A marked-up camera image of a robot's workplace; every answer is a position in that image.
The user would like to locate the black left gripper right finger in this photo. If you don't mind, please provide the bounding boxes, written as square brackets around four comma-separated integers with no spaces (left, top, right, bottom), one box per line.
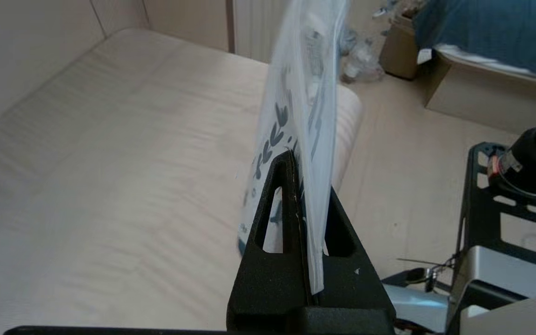
[317,186,395,306]

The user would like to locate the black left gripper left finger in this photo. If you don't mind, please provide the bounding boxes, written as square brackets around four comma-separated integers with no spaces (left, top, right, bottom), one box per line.
[226,149,314,329]

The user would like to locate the white horse-print zip pouch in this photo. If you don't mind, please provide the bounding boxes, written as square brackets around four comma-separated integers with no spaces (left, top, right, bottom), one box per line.
[238,0,350,295]

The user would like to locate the silver robot base cover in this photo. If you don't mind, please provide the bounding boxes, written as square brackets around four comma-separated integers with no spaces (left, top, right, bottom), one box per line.
[447,246,536,335]

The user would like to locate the grey wrapper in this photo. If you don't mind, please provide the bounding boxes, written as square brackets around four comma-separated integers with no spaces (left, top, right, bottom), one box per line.
[340,28,385,84]

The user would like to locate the beige wooden hutch desk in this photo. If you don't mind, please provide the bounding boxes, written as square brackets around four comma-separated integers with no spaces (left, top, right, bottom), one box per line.
[0,0,364,335]

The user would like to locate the brown cardboard box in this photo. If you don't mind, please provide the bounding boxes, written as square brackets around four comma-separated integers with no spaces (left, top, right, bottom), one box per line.
[380,14,431,80]

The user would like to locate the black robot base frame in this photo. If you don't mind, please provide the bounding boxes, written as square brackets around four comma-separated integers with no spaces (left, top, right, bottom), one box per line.
[456,142,536,275]

